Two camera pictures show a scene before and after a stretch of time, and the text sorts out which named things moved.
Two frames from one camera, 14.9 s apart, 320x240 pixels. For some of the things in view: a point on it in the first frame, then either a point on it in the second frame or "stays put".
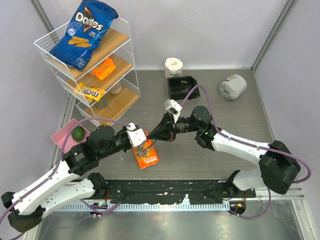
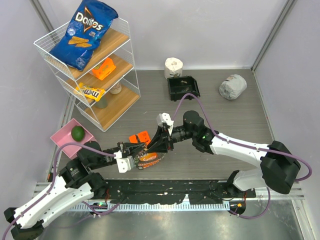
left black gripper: x=123 y=131 to x=130 y=148
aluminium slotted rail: x=137 y=206 stays put
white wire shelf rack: x=107 y=87 stays put
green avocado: x=78 y=133 stays put
